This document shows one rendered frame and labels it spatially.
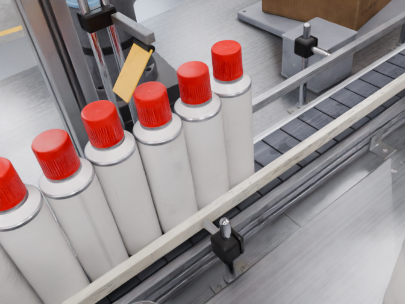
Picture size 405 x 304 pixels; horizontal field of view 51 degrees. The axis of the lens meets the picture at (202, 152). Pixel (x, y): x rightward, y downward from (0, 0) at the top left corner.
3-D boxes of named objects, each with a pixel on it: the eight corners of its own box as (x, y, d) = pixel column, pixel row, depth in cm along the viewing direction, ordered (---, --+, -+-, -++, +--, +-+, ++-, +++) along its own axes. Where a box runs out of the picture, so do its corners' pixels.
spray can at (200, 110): (219, 222, 53) (202, 87, 40) (184, 209, 56) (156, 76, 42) (237, 193, 57) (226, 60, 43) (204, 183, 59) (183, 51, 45)
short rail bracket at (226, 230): (229, 294, 51) (222, 236, 43) (214, 278, 53) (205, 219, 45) (249, 278, 53) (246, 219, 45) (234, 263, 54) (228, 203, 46)
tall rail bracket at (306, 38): (321, 125, 73) (330, 38, 62) (290, 107, 77) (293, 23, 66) (333, 117, 74) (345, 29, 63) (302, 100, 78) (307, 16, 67)
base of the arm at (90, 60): (95, 112, 75) (78, 64, 68) (71, 75, 85) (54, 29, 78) (170, 82, 79) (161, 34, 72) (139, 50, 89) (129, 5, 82)
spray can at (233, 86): (231, 198, 56) (219, 64, 42) (210, 176, 60) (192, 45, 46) (262, 181, 58) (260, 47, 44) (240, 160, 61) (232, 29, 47)
